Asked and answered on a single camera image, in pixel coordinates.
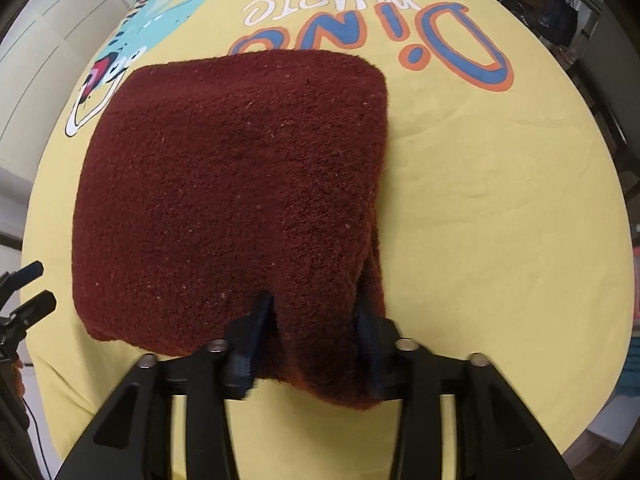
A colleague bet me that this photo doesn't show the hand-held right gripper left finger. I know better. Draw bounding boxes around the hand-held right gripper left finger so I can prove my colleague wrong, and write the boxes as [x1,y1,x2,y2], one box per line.
[57,293,276,480]

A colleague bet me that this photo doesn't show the maroon knit sweater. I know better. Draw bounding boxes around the maroon knit sweater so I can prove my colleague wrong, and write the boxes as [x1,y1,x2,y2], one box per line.
[71,50,390,411]

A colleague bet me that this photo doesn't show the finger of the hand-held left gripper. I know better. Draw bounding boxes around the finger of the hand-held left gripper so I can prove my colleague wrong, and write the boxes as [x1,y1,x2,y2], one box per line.
[9,290,57,332]
[0,261,44,303]

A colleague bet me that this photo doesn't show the dark cloth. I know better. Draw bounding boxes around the dark cloth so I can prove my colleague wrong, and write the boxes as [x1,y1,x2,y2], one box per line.
[541,0,580,47]

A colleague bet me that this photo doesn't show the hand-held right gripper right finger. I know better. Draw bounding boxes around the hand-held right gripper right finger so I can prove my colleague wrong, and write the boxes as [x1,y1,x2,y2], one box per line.
[356,299,574,480]

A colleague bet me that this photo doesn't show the white wardrobe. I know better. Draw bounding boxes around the white wardrobe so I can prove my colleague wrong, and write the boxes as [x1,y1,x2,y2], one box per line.
[0,0,147,183]

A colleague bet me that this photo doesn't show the yellow printed blanket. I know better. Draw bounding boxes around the yellow printed blanket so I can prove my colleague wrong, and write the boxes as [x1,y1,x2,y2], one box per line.
[20,0,634,480]

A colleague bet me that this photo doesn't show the thin black cable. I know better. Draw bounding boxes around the thin black cable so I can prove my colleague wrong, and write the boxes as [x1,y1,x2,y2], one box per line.
[21,394,52,468]

